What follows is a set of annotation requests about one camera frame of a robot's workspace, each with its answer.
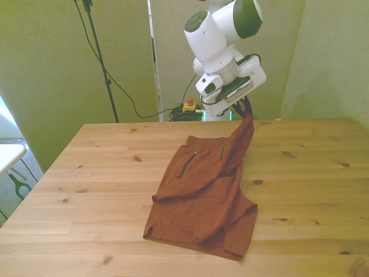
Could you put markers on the rust orange shorts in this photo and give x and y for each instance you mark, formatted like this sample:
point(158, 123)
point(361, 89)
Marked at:
point(201, 202)

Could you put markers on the white vertical door frame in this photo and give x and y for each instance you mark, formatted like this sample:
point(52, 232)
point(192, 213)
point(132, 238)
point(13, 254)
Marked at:
point(160, 86)

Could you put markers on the teal green table leg frame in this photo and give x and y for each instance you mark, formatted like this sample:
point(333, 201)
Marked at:
point(18, 186)

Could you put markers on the black tripod stand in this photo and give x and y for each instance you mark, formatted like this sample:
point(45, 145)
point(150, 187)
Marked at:
point(101, 63)

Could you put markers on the yellow emergency stop button box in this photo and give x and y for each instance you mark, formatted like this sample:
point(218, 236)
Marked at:
point(189, 107)

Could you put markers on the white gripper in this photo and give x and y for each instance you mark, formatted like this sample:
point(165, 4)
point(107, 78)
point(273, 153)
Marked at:
point(258, 70)

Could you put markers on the dark camera mount plate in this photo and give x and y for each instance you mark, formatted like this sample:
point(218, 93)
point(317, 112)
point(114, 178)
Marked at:
point(223, 89)

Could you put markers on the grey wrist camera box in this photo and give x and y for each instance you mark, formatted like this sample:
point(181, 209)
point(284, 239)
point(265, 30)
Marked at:
point(238, 91)

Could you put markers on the white side table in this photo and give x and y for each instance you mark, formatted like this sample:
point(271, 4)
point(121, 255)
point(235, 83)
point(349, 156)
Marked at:
point(10, 155)

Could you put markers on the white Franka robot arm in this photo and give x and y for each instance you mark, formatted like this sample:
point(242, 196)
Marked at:
point(207, 37)

